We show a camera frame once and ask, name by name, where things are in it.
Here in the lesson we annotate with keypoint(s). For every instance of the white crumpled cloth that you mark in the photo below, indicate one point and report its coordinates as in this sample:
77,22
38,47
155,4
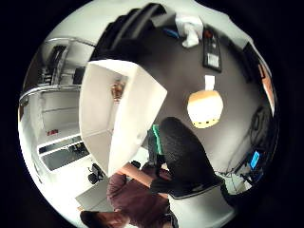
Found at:
190,30

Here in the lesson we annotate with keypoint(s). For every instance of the black remote control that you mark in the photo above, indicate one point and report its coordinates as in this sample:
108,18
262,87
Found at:
212,50

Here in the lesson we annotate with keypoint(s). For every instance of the the person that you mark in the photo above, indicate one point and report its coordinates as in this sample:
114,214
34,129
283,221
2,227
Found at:
136,202

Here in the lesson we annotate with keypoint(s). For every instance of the blue lit device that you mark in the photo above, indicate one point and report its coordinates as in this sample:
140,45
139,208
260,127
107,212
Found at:
255,160

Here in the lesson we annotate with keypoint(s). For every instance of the blue pen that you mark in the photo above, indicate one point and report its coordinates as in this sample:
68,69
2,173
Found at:
171,32

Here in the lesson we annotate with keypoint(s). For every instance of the black office chair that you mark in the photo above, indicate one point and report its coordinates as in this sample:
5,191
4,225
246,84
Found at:
95,174

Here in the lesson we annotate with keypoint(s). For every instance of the white box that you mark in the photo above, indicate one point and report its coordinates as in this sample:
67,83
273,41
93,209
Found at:
133,110

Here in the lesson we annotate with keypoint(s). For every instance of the metal railing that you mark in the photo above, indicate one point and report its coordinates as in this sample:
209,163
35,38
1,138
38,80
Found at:
53,85

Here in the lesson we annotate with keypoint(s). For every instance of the orange and white bowl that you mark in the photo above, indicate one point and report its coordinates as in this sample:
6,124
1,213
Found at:
205,109

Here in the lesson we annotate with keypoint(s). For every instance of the orange panel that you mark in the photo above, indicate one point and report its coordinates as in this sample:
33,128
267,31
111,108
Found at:
267,85

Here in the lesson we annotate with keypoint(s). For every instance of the white paper card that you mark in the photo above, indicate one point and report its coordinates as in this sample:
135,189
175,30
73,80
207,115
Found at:
209,81

